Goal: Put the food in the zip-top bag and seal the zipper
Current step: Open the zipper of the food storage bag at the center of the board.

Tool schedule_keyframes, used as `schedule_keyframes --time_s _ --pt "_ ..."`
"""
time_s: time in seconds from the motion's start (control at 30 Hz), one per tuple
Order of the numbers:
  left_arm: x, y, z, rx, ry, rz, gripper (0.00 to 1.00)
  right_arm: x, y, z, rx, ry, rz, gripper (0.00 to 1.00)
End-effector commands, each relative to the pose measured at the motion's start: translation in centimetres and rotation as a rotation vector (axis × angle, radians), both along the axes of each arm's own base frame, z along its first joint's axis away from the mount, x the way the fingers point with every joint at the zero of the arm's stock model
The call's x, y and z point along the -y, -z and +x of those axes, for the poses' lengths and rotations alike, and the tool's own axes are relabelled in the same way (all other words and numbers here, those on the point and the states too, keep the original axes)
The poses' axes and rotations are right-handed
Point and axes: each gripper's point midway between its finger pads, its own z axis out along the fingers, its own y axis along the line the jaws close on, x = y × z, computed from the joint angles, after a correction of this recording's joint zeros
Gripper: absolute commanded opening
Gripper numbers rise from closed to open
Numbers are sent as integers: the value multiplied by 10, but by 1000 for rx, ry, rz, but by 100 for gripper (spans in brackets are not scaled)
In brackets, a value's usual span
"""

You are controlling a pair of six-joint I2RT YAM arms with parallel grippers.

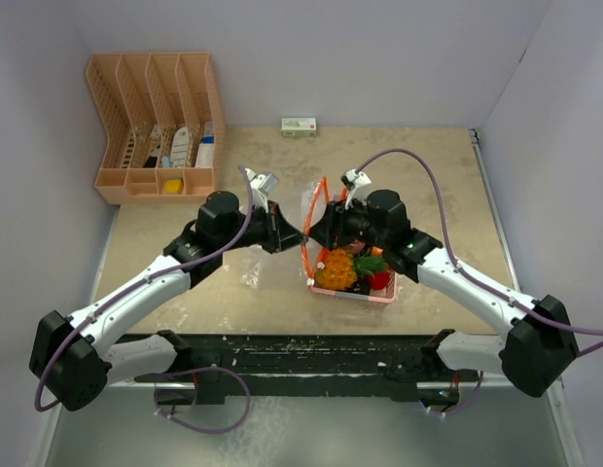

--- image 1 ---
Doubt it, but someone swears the yellow block in organizer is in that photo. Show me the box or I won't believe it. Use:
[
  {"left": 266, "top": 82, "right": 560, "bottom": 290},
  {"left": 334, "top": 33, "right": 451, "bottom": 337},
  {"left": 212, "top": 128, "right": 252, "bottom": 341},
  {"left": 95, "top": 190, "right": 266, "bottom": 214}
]
[{"left": 163, "top": 179, "right": 184, "bottom": 195}]

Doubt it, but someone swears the pink perforated plastic basket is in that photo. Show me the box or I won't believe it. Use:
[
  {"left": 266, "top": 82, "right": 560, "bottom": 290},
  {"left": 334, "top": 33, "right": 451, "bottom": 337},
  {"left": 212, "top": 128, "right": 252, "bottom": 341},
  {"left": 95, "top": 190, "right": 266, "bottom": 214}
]
[{"left": 305, "top": 241, "right": 397, "bottom": 305}]

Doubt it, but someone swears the blue white box in organizer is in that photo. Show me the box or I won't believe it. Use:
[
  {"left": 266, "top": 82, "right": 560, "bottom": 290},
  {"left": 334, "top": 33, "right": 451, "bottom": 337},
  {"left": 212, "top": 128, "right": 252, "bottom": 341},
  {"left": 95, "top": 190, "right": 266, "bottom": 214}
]
[{"left": 194, "top": 122, "right": 215, "bottom": 168}]

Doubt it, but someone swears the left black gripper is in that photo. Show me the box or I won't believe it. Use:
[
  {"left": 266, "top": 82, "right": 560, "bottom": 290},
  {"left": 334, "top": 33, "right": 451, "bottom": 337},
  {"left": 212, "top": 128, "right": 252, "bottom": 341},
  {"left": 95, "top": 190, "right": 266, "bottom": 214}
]
[{"left": 218, "top": 200, "right": 307, "bottom": 254}]

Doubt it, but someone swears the purple cable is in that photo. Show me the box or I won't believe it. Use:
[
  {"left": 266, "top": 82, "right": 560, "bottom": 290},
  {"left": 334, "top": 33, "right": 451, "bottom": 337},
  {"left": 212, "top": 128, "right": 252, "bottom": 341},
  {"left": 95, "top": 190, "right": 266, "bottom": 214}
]
[
  {"left": 355, "top": 148, "right": 603, "bottom": 359},
  {"left": 34, "top": 165, "right": 257, "bottom": 413}
]

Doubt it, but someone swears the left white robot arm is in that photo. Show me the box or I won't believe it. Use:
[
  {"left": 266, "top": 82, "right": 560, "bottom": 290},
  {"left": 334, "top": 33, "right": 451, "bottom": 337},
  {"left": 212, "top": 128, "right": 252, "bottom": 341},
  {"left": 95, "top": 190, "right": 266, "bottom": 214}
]
[{"left": 29, "top": 191, "right": 307, "bottom": 413}]

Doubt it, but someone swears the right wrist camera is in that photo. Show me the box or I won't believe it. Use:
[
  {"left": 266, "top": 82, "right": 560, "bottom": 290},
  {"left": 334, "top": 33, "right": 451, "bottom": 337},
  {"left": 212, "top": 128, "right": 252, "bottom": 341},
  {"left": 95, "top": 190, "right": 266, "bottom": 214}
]
[{"left": 340, "top": 169, "right": 372, "bottom": 209}]

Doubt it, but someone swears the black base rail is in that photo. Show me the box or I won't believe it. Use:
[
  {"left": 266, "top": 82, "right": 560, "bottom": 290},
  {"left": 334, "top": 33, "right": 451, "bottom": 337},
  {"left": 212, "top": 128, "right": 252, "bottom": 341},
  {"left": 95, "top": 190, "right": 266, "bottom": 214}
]
[{"left": 133, "top": 329, "right": 482, "bottom": 408}]

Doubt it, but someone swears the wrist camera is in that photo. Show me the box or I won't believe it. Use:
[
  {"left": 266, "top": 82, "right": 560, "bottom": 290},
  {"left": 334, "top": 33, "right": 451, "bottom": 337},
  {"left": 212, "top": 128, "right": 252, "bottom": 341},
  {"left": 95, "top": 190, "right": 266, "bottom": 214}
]
[
  {"left": 340, "top": 169, "right": 372, "bottom": 209},
  {"left": 245, "top": 168, "right": 279, "bottom": 210}
]

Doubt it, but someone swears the white bottle in organizer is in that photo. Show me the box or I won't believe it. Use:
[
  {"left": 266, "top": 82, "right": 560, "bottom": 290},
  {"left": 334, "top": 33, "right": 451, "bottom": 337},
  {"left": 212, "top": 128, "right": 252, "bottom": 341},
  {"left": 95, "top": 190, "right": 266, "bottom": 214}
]
[{"left": 169, "top": 126, "right": 191, "bottom": 168}]

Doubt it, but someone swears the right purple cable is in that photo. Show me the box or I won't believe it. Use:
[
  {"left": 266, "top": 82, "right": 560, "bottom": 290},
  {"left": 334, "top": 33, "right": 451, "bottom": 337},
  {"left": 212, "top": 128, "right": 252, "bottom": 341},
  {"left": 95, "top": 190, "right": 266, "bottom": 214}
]
[{"left": 355, "top": 148, "right": 603, "bottom": 359}]

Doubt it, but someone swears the red yellow mango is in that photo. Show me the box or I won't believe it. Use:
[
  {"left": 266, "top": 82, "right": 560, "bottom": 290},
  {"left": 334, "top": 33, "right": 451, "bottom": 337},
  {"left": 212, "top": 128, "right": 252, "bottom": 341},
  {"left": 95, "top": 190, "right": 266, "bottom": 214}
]
[{"left": 367, "top": 270, "right": 391, "bottom": 291}]

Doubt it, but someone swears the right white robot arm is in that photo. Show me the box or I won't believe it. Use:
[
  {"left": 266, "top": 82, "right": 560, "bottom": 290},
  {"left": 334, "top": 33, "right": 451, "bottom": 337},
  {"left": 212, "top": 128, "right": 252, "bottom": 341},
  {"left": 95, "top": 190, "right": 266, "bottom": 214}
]
[{"left": 308, "top": 190, "right": 579, "bottom": 397}]

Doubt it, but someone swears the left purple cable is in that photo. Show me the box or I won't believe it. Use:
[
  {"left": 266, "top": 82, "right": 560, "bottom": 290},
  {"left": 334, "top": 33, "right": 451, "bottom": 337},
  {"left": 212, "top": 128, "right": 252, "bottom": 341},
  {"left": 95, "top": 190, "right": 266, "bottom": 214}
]
[{"left": 34, "top": 165, "right": 257, "bottom": 413}]

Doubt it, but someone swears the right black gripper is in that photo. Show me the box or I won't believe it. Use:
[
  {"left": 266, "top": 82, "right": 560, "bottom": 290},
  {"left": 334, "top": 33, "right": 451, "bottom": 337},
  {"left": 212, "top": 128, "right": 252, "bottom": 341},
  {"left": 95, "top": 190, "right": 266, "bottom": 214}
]
[{"left": 306, "top": 194, "right": 389, "bottom": 249}]

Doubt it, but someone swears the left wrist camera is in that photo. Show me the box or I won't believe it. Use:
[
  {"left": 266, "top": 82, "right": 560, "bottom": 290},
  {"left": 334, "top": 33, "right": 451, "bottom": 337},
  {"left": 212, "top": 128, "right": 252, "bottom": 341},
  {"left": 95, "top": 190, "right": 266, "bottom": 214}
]
[{"left": 245, "top": 168, "right": 279, "bottom": 210}]

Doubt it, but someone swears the small green white box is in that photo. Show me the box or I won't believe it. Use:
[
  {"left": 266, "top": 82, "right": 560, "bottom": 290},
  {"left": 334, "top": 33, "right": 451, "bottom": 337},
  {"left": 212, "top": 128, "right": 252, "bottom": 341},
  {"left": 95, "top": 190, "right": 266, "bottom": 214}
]
[{"left": 280, "top": 117, "right": 317, "bottom": 138}]

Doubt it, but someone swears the orange toy pineapple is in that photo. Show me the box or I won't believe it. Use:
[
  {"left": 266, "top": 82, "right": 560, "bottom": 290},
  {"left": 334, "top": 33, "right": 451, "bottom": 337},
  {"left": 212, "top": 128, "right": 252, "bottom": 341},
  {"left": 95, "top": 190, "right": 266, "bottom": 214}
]
[{"left": 314, "top": 248, "right": 389, "bottom": 292}]

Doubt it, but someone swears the peach plastic file organizer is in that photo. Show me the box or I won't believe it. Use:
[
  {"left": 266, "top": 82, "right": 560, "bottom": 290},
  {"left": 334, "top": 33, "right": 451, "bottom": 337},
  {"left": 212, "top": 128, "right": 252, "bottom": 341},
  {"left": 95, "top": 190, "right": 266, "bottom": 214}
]
[{"left": 86, "top": 52, "right": 227, "bottom": 205}]

